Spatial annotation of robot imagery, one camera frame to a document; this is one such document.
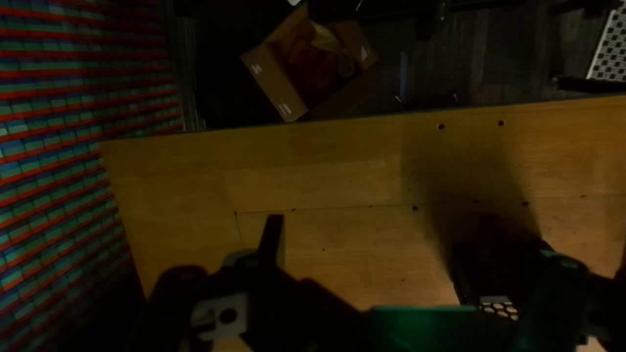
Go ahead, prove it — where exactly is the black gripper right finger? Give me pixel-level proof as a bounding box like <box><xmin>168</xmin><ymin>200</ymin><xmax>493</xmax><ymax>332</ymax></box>
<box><xmin>452</xmin><ymin>216</ymin><xmax>555</xmax><ymax>306</ymax></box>

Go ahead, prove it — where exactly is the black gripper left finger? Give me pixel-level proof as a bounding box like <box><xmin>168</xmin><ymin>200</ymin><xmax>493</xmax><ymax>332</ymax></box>
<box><xmin>256</xmin><ymin>212</ymin><xmax>287</xmax><ymax>271</ymax></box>

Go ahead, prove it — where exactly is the brown printed cardboard box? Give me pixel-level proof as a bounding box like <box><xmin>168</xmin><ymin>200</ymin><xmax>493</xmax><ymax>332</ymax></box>
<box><xmin>238</xmin><ymin>3</ymin><xmax>381</xmax><ymax>124</ymax></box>

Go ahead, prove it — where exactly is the white perforated panel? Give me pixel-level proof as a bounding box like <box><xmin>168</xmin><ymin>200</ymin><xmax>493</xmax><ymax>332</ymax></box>
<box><xmin>585</xmin><ymin>3</ymin><xmax>626</xmax><ymax>83</ymax></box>

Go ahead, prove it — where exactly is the striped colourful fabric backdrop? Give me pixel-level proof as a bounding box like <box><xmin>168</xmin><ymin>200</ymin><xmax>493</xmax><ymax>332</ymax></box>
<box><xmin>0</xmin><ymin>0</ymin><xmax>188</xmax><ymax>352</ymax></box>

